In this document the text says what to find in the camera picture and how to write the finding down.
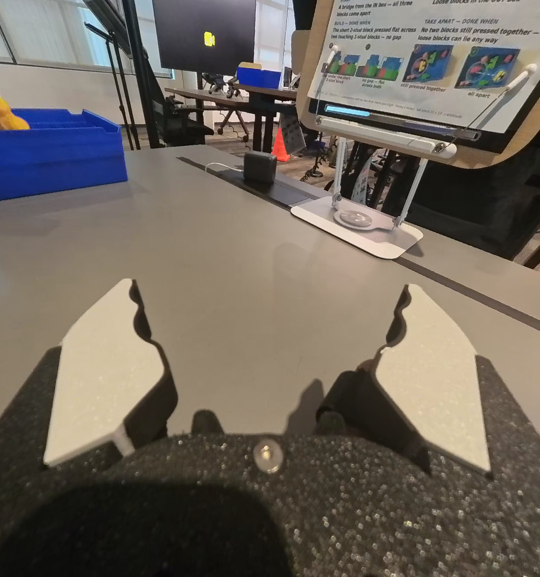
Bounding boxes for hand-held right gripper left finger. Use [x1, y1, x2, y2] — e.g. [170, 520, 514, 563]
[43, 278, 179, 467]

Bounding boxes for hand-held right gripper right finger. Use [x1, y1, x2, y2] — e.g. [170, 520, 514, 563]
[316, 284, 492, 478]

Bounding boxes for yellow two-stud toy block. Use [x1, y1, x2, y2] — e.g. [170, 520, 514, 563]
[0, 83, 30, 131]

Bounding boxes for blue plastic bin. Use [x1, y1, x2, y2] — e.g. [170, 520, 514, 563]
[0, 108, 128, 203]

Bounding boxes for black pole stand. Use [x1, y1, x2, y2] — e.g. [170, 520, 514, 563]
[83, 0, 171, 150]

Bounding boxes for white metal tablet stand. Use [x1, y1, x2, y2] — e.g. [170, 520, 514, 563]
[291, 44, 538, 260]

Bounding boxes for black mesh chair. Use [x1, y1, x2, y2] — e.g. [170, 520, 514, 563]
[383, 131, 540, 261]

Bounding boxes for black office chair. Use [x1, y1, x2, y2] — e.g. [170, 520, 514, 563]
[162, 97, 215, 146]

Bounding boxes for large black monitor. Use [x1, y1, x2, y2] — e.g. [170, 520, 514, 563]
[152, 0, 257, 75]

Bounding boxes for wooden top desk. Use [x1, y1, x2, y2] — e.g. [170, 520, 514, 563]
[164, 85, 297, 152]

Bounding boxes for printed paper sheet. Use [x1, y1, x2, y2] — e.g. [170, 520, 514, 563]
[352, 159, 371, 206]
[280, 113, 307, 154]

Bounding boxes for black power adapter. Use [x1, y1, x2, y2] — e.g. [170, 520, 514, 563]
[244, 152, 278, 183]

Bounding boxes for small blue bin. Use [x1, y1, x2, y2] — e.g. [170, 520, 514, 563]
[237, 63, 282, 89]

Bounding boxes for orange traffic cone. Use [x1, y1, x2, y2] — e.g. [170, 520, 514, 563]
[271, 127, 292, 163]

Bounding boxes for tablet with instruction screen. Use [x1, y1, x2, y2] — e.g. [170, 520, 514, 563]
[307, 0, 540, 155]

